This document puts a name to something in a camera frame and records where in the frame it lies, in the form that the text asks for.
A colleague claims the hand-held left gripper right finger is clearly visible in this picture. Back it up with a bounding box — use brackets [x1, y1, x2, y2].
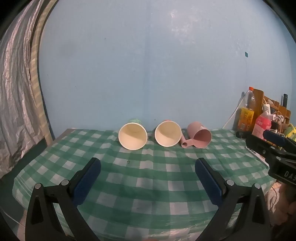
[195, 158, 271, 241]

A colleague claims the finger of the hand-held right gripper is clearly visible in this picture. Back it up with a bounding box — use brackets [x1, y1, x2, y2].
[263, 129, 296, 154]
[245, 134, 281, 168]

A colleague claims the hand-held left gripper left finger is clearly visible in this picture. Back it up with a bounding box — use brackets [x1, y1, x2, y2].
[25, 157, 102, 241]

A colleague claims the pink plastic cup with handle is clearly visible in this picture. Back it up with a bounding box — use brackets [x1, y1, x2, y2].
[181, 121, 212, 149]

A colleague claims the red paper cup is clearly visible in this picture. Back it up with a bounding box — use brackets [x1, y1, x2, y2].
[154, 120, 181, 147]

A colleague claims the green paper cup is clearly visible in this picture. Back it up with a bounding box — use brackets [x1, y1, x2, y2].
[118, 119, 148, 151]

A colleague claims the person's right forearm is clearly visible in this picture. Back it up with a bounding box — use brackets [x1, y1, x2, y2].
[270, 185, 296, 241]

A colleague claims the yellow-green packet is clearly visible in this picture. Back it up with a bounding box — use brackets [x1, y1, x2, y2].
[283, 123, 296, 142]

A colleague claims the pink-labelled plastic bottle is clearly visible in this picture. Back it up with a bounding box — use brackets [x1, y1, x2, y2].
[252, 104, 272, 141]

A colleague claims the wooden desk rack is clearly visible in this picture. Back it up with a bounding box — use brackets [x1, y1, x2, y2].
[254, 89, 292, 131]

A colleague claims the white cloth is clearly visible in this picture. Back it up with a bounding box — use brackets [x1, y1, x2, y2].
[265, 182, 281, 214]

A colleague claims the orange-capped drink bottle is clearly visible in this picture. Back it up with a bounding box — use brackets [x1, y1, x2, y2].
[237, 87, 256, 133]

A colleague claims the green checked tablecloth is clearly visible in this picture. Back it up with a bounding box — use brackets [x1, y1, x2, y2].
[12, 128, 278, 241]

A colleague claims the silver curtain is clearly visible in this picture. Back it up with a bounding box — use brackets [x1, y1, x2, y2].
[0, 0, 50, 179]

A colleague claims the white cable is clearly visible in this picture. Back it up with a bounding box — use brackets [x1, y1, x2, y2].
[221, 97, 244, 129]

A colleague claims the striped bed frame post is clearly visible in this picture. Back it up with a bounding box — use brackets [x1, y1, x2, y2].
[30, 0, 58, 144]

